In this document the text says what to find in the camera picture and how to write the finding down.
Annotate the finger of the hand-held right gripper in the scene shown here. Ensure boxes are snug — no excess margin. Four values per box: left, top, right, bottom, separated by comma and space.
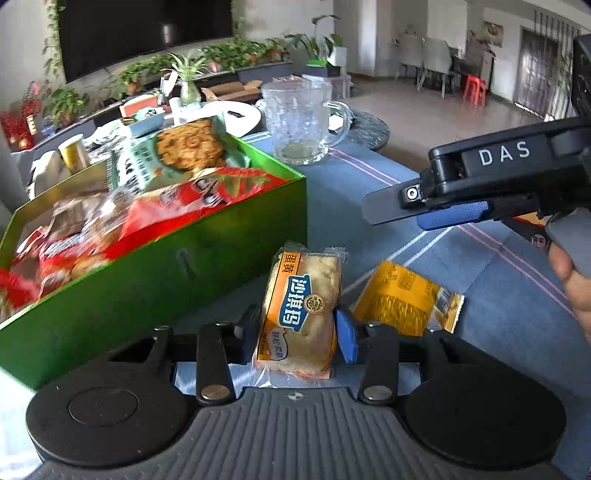
418, 198, 548, 232
361, 126, 560, 227

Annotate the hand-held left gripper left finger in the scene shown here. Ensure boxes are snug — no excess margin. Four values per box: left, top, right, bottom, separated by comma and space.
111, 305, 262, 405

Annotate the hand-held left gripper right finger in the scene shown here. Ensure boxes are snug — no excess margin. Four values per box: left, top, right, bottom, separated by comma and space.
335, 307, 462, 404

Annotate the yellow bread packet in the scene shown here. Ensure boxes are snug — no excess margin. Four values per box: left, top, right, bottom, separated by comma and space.
252, 244, 348, 380

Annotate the yellow foil snack packet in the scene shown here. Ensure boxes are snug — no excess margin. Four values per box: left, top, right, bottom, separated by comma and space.
352, 260, 465, 339

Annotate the green cardboard box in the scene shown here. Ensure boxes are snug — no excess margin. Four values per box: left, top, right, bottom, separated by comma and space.
0, 133, 308, 391

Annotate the red strawberry snack bag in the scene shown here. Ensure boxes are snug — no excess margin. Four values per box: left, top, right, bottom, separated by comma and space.
115, 166, 289, 252

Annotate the green white snack bag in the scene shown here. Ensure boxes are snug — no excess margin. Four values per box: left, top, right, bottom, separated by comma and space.
107, 115, 254, 200

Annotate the person's right hand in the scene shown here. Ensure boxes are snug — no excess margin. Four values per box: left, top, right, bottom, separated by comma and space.
549, 242, 591, 344

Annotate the red stool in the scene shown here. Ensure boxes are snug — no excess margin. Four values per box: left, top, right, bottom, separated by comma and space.
462, 75, 489, 105

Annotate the blue striped tablecloth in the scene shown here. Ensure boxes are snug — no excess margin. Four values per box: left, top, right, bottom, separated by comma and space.
0, 130, 591, 480

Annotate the brown door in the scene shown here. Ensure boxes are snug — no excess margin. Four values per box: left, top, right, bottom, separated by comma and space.
514, 25, 563, 112

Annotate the dining chair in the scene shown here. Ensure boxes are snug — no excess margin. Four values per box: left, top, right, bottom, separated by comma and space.
417, 37, 457, 99
394, 34, 426, 83

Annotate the round marble side table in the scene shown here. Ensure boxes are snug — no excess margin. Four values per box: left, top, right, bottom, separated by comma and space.
329, 110, 392, 154

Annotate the glass pitcher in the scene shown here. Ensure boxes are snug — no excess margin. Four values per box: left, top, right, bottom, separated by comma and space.
260, 78, 352, 164

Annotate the large-leaf plant white planter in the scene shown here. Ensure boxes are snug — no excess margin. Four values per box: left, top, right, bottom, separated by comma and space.
285, 15, 349, 68

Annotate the black box green lid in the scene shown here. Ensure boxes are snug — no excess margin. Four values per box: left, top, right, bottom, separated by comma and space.
301, 58, 343, 80

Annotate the blue tray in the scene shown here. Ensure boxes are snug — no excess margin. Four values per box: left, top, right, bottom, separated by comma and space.
121, 111, 168, 138

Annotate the red patterned snack packet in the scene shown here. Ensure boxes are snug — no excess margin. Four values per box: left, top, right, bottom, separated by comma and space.
0, 269, 43, 325

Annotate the open brown cardboard box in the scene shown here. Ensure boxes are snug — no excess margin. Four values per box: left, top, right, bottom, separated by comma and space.
200, 79, 265, 103

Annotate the glass vase with spider plant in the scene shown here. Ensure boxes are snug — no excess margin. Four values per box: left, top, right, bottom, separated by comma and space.
161, 52, 209, 108

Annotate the yellow can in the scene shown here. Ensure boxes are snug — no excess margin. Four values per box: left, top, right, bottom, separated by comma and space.
57, 133, 92, 175

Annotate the orange box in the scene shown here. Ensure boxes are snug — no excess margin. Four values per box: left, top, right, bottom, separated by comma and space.
119, 93, 161, 119

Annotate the light cushion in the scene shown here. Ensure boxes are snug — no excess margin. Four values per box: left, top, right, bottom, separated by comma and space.
8, 149, 64, 200

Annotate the row of potted plants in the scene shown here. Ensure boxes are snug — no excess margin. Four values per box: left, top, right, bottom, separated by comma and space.
44, 36, 293, 129

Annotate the red festive decoration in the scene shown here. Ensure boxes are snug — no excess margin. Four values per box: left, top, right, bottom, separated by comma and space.
0, 82, 45, 151

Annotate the black television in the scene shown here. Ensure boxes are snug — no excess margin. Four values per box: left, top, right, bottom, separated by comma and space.
57, 0, 235, 85

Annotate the hanging green vine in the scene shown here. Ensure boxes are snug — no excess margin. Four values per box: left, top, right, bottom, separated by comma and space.
42, 0, 64, 83

